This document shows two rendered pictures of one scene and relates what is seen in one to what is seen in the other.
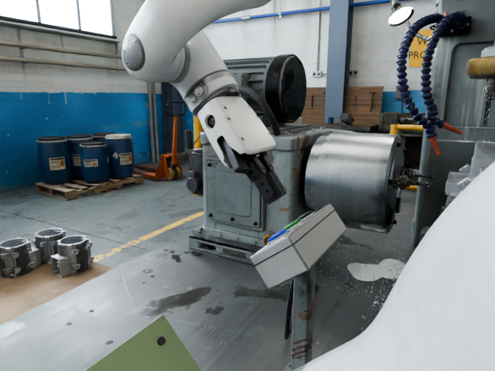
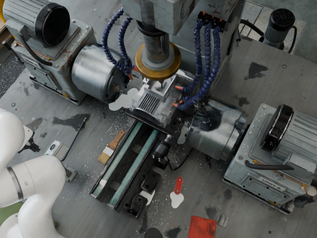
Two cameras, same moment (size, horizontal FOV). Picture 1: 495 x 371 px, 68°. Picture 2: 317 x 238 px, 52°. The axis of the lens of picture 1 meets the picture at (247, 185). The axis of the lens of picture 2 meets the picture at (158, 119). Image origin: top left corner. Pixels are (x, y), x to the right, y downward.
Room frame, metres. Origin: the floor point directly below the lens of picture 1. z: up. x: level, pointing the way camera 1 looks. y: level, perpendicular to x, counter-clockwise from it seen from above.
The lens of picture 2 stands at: (0.10, -0.62, 2.40)
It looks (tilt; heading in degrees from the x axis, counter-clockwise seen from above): 67 degrees down; 6
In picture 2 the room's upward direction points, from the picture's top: 7 degrees counter-clockwise
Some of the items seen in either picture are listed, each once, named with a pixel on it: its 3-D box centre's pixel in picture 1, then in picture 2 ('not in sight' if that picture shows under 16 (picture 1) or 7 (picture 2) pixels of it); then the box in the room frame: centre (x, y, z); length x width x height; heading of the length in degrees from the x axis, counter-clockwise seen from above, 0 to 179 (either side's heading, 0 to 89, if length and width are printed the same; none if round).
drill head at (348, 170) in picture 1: (338, 179); (95, 69); (0.97, -0.25, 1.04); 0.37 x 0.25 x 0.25; 60
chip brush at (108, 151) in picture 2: not in sight; (112, 146); (0.64, -0.30, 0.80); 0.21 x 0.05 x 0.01; 146
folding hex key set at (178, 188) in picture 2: not in sight; (178, 185); (0.43, -0.64, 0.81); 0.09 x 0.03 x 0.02; 166
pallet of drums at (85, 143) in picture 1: (89, 162); not in sight; (5.17, 2.24, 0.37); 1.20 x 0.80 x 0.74; 145
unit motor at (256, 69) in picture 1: (242, 132); (37, 37); (1.08, 0.01, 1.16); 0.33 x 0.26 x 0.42; 60
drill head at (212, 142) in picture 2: not in sight; (221, 130); (0.62, -0.84, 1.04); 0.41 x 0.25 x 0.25; 60
